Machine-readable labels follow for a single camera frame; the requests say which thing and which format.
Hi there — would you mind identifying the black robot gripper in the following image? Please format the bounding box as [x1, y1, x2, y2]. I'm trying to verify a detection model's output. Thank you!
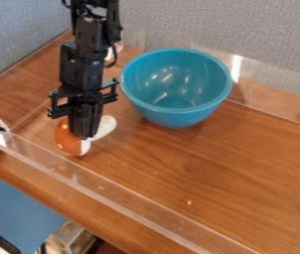
[48, 42, 118, 139]

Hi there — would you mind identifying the brown and white toy mushroom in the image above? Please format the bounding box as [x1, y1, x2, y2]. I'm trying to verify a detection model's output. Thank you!
[55, 115, 117, 157]

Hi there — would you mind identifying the blue plastic bowl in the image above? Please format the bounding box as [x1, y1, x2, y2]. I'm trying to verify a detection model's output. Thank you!
[119, 48, 232, 128]

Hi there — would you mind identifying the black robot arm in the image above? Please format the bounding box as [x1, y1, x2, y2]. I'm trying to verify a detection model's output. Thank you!
[48, 0, 123, 140]

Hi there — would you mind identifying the clear acrylic front barrier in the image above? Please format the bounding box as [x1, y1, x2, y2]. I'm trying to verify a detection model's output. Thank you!
[3, 132, 257, 254]

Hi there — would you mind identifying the black object at bottom left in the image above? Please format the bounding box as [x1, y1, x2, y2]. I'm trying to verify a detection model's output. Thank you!
[0, 229, 23, 254]

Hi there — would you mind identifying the metal frame under table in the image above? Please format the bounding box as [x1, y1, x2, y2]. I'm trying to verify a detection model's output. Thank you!
[35, 221, 97, 254]

